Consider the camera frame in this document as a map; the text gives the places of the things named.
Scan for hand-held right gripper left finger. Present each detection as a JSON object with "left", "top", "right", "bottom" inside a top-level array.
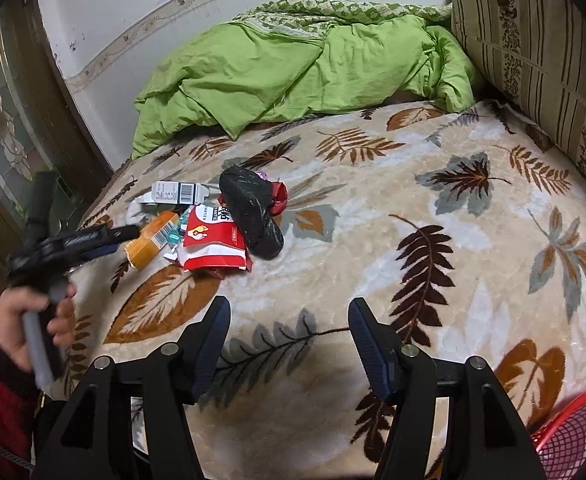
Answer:
[{"left": 32, "top": 296, "right": 232, "bottom": 480}]

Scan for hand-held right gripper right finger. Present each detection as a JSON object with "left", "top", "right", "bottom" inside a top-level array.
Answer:
[{"left": 347, "top": 297, "right": 548, "bottom": 480}]

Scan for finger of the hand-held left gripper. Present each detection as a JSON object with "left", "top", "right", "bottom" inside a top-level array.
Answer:
[{"left": 76, "top": 224, "right": 142, "bottom": 264}]

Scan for orange cardboard box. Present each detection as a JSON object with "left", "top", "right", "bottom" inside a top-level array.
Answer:
[{"left": 126, "top": 211, "right": 180, "bottom": 270}]

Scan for teal clear plastic packet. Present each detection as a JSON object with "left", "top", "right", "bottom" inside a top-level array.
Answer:
[{"left": 164, "top": 208, "right": 194, "bottom": 262}]

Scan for red and white snack packet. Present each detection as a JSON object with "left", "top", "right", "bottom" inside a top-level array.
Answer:
[{"left": 179, "top": 203, "right": 252, "bottom": 274}]

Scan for red plastic mesh basket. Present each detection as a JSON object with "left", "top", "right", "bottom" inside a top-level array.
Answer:
[{"left": 528, "top": 386, "right": 586, "bottom": 480}]

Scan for person's left hand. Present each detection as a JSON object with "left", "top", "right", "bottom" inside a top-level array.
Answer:
[{"left": 0, "top": 282, "right": 77, "bottom": 373}]

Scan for leaf print blanket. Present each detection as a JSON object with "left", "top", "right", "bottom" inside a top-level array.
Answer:
[{"left": 68, "top": 99, "right": 586, "bottom": 480}]

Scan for white cardboard box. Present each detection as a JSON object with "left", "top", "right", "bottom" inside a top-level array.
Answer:
[{"left": 138, "top": 180, "right": 220, "bottom": 209}]

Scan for wooden door with glass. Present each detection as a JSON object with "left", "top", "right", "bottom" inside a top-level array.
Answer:
[{"left": 0, "top": 0, "right": 114, "bottom": 346}]

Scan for black plastic bag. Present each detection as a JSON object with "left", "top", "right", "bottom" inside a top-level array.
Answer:
[{"left": 219, "top": 167, "right": 285, "bottom": 261}]

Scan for crumpled red wrapper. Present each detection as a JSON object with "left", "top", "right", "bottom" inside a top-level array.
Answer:
[{"left": 268, "top": 180, "right": 290, "bottom": 217}]

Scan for green quilt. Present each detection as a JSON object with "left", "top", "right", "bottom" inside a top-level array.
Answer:
[{"left": 132, "top": 0, "right": 476, "bottom": 161}]

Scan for striped floral cushion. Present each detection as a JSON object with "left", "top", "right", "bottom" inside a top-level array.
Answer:
[{"left": 448, "top": 0, "right": 586, "bottom": 201}]

